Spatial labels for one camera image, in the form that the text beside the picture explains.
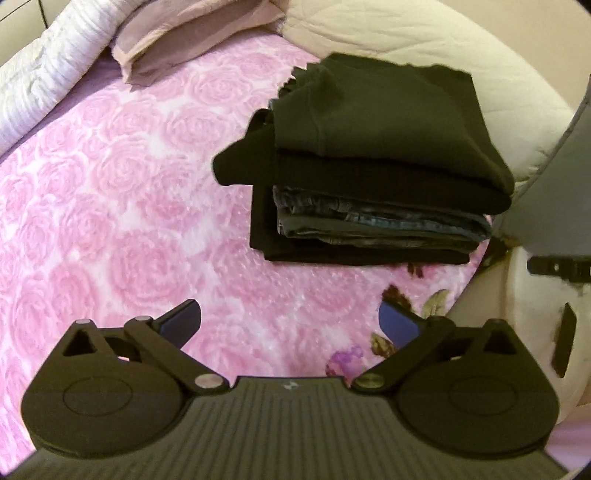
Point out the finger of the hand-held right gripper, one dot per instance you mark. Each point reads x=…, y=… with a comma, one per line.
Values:
x=564, y=341
x=563, y=268

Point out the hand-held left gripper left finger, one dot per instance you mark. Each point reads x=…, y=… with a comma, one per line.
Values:
x=182, y=321

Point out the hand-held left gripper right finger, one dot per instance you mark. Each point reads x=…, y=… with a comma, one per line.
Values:
x=397, y=325

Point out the dark olive sweater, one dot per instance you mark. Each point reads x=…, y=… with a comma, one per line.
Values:
x=392, y=115

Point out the white rounded object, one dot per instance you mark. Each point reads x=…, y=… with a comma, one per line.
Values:
x=531, y=323

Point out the grey board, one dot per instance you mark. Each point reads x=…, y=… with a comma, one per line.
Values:
x=554, y=194

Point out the folded blue jeans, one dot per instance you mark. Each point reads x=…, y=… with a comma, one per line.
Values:
x=369, y=226

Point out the pink rose blanket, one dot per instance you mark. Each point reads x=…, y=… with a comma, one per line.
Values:
x=115, y=207

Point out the black folded sweater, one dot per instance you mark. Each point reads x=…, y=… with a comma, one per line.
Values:
x=346, y=177

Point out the beige quilted headboard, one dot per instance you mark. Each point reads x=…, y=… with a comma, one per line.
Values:
x=508, y=46

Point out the pink pillow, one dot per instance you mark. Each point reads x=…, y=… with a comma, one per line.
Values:
x=184, y=41

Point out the grey striped quilt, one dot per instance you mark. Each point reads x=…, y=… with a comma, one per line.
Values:
x=46, y=69

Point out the beige wardrobe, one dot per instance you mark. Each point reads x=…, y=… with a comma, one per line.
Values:
x=18, y=27

